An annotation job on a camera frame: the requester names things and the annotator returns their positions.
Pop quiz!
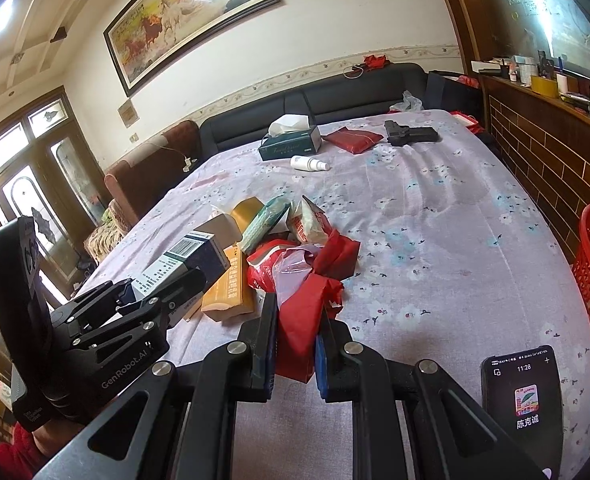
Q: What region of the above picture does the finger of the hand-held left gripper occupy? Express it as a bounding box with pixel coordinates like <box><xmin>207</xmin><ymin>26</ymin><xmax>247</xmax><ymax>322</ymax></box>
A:
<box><xmin>72</xmin><ymin>267</ymin><xmax>209</xmax><ymax>348</ymax></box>
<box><xmin>50</xmin><ymin>278</ymin><xmax>136</xmax><ymax>333</ymax></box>

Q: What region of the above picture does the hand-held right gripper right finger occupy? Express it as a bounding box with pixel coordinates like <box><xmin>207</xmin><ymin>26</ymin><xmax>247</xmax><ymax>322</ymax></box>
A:
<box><xmin>315</xmin><ymin>307</ymin><xmax>550</xmax><ymax>480</ymax></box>

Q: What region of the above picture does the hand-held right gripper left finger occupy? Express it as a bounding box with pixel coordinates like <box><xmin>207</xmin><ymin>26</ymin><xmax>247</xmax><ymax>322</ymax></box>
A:
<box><xmin>32</xmin><ymin>292</ymin><xmax>280</xmax><ymax>480</ymax></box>

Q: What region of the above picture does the dark blue white carton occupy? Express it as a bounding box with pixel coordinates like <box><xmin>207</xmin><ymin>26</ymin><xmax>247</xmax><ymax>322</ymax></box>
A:
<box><xmin>131</xmin><ymin>230</ymin><xmax>232</xmax><ymax>306</ymax></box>

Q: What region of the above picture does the orange cardboard box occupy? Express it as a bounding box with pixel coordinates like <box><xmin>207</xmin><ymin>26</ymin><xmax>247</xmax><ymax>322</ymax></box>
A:
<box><xmin>201</xmin><ymin>242</ymin><xmax>256</xmax><ymax>321</ymax></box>

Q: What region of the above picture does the clear red printed plastic bag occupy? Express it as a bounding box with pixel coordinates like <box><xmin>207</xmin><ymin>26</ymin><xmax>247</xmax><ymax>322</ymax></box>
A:
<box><xmin>247</xmin><ymin>239</ymin><xmax>326</xmax><ymax>306</ymax></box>

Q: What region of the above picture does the white red snack wrapper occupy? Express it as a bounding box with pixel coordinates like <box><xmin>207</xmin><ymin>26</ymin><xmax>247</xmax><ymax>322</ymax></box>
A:
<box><xmin>287</xmin><ymin>195</ymin><xmax>332</xmax><ymax>246</ymax></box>

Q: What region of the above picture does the person's left forearm red sleeve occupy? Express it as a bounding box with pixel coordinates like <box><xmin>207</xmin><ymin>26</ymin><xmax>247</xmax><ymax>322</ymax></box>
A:
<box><xmin>0</xmin><ymin>417</ymin><xmax>83</xmax><ymax>480</ymax></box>

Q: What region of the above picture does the floral cushion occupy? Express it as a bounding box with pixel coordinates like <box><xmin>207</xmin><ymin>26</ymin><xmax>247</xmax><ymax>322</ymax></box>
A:
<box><xmin>84</xmin><ymin>200</ymin><xmax>130</xmax><ymax>263</ymax></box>

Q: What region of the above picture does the beige open carton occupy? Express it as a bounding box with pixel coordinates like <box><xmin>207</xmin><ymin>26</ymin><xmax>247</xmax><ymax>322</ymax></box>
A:
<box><xmin>207</xmin><ymin>211</ymin><xmax>243</xmax><ymax>245</ymax></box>

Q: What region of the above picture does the green tissue packet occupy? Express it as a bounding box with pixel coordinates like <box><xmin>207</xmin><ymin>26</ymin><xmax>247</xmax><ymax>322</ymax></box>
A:
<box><xmin>238</xmin><ymin>196</ymin><xmax>293</xmax><ymax>255</ymax></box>

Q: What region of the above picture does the brown armchair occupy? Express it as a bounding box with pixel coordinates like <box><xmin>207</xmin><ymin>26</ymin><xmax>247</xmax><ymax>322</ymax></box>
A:
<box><xmin>104</xmin><ymin>120</ymin><xmax>200</xmax><ymax>226</ymax></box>

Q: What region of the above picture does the wooden glass door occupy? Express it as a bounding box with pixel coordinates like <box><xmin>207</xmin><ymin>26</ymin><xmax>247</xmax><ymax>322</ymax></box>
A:
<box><xmin>0</xmin><ymin>85</ymin><xmax>108</xmax><ymax>301</ymax></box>

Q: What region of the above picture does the green tissue box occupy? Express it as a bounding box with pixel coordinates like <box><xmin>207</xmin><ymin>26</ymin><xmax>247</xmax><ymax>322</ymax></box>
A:
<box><xmin>258</xmin><ymin>115</ymin><xmax>322</xmax><ymax>162</ymax></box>

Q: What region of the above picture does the white spray bottle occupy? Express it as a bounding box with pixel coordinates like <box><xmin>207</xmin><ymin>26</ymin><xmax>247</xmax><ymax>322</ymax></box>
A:
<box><xmin>290</xmin><ymin>155</ymin><xmax>332</xmax><ymax>173</ymax></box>

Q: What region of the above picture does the black smartphone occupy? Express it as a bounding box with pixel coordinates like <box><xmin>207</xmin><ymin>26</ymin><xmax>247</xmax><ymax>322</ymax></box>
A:
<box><xmin>481</xmin><ymin>345</ymin><xmax>562</xmax><ymax>480</ymax></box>

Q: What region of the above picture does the black sofa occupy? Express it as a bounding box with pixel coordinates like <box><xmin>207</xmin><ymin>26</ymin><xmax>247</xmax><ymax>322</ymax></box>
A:
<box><xmin>198</xmin><ymin>62</ymin><xmax>480</xmax><ymax>158</ymax></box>

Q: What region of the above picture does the dark red flat packet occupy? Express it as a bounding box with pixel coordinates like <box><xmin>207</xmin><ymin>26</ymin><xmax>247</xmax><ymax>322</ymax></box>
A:
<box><xmin>323</xmin><ymin>127</ymin><xmax>382</xmax><ymax>155</ymax></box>

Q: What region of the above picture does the black toy pistol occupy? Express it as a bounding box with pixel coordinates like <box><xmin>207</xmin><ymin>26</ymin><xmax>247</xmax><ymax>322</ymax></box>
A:
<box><xmin>384</xmin><ymin>120</ymin><xmax>440</xmax><ymax>147</ymax></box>

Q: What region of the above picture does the framed horse painting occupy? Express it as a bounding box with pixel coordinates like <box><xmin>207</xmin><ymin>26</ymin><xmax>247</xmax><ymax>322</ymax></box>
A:
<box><xmin>103</xmin><ymin>0</ymin><xmax>280</xmax><ymax>97</ymax></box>

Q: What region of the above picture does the white crumpled plastic bag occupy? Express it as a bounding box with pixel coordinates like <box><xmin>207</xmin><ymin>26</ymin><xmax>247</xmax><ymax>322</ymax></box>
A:
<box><xmin>390</xmin><ymin>90</ymin><xmax>426</xmax><ymax>113</ymax></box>

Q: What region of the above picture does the red gift box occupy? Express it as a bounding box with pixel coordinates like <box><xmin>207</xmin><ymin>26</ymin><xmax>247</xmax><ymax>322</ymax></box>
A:
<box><xmin>450</xmin><ymin>110</ymin><xmax>482</xmax><ymax>133</ymax></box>

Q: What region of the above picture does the black bag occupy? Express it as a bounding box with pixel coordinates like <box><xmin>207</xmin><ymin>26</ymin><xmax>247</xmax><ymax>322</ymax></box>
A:
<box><xmin>425</xmin><ymin>71</ymin><xmax>483</xmax><ymax>121</ymax></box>

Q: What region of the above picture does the wooden brick-pattern counter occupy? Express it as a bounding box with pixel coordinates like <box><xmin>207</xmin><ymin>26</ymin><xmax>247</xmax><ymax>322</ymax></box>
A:
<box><xmin>470</xmin><ymin>60</ymin><xmax>590</xmax><ymax>261</ymax></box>

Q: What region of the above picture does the yellow container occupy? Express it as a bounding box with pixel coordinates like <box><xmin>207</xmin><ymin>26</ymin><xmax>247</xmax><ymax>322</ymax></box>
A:
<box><xmin>531</xmin><ymin>75</ymin><xmax>558</xmax><ymax>97</ymax></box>

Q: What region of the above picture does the counter toiletries clutter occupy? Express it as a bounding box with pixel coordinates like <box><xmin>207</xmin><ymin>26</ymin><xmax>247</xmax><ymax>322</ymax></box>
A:
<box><xmin>472</xmin><ymin>50</ymin><xmax>590</xmax><ymax>128</ymax></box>

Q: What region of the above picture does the white charger with cable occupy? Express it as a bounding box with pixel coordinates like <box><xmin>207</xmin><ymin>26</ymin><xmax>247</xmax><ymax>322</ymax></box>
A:
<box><xmin>145</xmin><ymin>142</ymin><xmax>198</xmax><ymax>172</ymax></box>

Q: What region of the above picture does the small wall plaque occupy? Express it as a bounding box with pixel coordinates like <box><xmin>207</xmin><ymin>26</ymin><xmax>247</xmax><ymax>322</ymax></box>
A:
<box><xmin>117</xmin><ymin>101</ymin><xmax>140</xmax><ymax>128</ymax></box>

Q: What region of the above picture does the large wall mirror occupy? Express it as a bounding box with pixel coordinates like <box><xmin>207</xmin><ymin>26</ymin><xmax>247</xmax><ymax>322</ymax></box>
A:
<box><xmin>480</xmin><ymin>0</ymin><xmax>590</xmax><ymax>68</ymax></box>

